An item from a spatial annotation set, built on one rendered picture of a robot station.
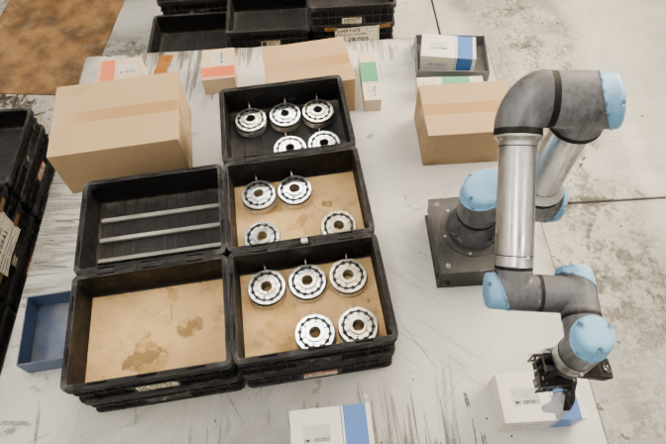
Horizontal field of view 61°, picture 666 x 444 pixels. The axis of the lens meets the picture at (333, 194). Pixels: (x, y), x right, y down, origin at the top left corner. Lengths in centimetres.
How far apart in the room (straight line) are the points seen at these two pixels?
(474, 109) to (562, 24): 189
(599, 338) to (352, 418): 63
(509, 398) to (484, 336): 21
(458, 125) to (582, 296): 83
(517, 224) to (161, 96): 124
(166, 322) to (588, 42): 286
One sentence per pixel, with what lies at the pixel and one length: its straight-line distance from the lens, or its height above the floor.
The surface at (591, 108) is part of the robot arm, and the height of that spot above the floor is 142.
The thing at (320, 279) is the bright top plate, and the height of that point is 86.
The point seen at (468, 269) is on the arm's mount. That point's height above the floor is 80.
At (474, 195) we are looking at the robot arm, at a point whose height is 102.
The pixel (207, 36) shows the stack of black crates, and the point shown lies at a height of 27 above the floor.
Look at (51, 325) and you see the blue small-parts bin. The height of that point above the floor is 70.
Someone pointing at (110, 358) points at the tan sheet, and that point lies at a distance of 160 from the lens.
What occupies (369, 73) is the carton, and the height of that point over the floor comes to 76.
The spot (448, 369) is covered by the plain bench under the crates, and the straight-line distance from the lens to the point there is 163.
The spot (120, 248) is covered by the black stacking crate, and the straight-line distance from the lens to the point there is 173.
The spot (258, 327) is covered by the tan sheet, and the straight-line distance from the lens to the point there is 152.
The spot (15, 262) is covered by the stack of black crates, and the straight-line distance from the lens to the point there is 255.
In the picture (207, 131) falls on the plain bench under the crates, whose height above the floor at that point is 70.
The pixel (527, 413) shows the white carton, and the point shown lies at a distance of 155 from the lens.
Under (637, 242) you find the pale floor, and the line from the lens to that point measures 286.
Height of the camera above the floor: 224
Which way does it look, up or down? 56 degrees down
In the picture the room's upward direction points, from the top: 3 degrees counter-clockwise
